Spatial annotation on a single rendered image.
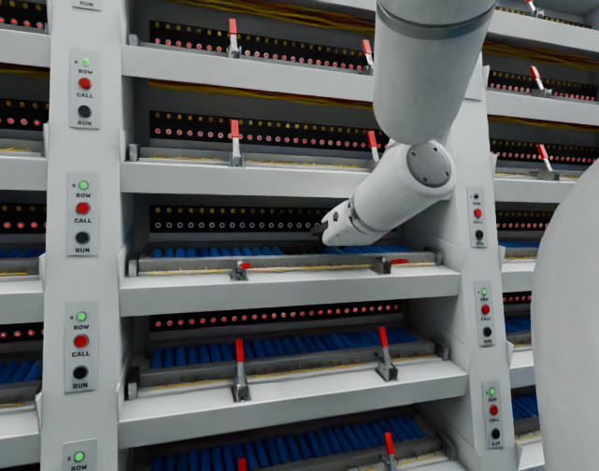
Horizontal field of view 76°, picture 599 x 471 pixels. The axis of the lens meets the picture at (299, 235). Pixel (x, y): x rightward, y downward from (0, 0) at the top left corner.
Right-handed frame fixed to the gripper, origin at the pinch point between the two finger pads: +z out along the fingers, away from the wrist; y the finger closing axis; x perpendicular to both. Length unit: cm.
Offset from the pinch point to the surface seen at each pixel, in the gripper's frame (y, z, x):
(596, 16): 93, -4, 69
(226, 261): -21.3, -1.9, -4.3
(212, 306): -24.0, -3.9, -12.0
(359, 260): 3.8, -1.5, -4.6
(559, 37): 56, -15, 44
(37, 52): -49, -12, 26
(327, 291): -4.5, -4.5, -10.6
